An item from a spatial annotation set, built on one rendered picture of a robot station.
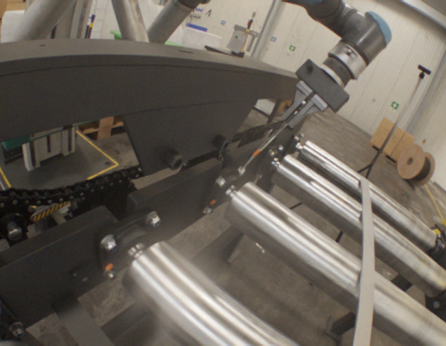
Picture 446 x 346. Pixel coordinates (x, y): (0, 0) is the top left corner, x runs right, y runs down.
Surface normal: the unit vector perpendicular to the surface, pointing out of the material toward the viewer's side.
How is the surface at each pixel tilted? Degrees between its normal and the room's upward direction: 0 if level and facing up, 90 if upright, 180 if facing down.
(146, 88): 90
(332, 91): 76
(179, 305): 37
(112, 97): 90
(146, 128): 90
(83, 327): 0
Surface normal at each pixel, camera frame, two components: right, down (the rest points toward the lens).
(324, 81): -0.46, 0.10
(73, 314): 0.33, -0.78
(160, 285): 0.00, -0.52
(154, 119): 0.76, 0.55
